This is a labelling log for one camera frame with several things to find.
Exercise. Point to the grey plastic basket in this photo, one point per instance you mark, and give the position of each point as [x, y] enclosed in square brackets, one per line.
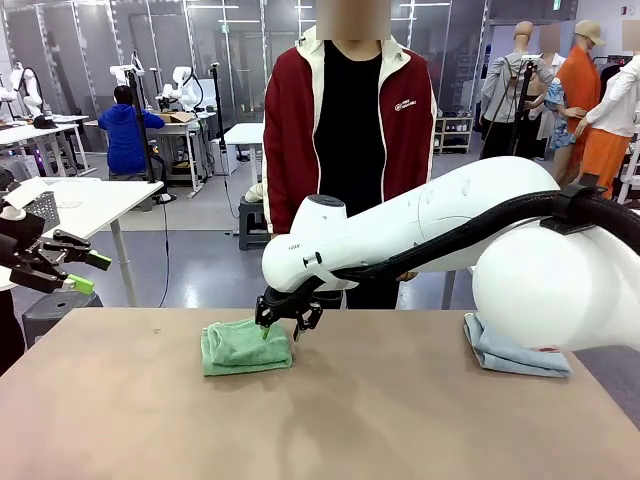
[47, 210]

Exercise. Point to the person in blue floral dress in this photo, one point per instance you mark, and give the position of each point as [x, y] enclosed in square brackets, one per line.
[557, 95]

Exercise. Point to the long white desk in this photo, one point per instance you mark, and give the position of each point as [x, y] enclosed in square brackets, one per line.
[30, 132]

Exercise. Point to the light blue towel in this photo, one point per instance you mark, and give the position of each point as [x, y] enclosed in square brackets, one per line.
[515, 357]

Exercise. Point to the mannequin in grey shirt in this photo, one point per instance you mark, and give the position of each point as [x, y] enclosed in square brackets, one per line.
[505, 85]

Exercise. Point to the person's left hand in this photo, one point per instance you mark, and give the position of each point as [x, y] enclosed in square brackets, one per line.
[407, 276]

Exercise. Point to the white work table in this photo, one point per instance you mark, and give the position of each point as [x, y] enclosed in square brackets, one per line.
[100, 200]

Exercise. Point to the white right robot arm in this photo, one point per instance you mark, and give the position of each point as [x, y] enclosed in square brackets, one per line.
[450, 220]

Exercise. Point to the white robot desk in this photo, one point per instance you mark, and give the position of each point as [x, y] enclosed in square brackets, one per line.
[180, 127]

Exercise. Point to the small white desk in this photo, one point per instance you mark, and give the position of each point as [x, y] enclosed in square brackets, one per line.
[245, 132]

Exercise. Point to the person's right forearm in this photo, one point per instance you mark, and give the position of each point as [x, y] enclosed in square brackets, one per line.
[272, 200]

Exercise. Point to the green towel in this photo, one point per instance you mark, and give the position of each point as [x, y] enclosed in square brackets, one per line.
[240, 350]

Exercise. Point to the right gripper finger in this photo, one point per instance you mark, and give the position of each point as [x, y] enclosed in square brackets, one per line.
[263, 315]
[312, 317]

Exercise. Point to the beige cloth bundle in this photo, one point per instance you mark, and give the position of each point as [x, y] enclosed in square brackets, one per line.
[254, 192]

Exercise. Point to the low storage shelf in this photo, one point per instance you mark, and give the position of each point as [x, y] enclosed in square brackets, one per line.
[455, 135]

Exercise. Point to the black stand pole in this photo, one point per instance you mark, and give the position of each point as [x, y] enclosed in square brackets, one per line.
[217, 110]

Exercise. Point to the brown cardboard box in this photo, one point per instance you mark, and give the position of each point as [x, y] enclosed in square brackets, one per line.
[177, 118]

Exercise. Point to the person in blue jacket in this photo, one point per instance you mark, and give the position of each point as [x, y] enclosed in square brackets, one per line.
[125, 135]

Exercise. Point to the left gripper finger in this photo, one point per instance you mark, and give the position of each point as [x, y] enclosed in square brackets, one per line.
[45, 281]
[75, 247]

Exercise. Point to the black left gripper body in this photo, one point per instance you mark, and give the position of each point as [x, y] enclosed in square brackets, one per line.
[20, 235]

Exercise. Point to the mannequin with orange trousers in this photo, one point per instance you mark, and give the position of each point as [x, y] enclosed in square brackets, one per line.
[600, 150]

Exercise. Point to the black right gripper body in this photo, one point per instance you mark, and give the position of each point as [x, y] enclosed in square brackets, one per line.
[287, 306]

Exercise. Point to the black cap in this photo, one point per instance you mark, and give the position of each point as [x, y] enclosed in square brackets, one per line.
[45, 122]

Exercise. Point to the grey plastic stool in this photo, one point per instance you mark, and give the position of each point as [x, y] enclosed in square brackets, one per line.
[250, 215]
[60, 315]

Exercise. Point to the black camera tripod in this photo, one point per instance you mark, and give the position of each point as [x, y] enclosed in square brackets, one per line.
[142, 130]
[522, 95]

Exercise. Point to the white lab robot arm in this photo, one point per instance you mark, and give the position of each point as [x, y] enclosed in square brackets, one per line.
[30, 92]
[185, 92]
[120, 72]

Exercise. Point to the mannequin in orange with cap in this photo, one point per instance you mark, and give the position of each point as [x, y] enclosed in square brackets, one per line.
[580, 85]

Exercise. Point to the person in red track jacket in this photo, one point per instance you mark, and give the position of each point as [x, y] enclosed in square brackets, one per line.
[350, 125]

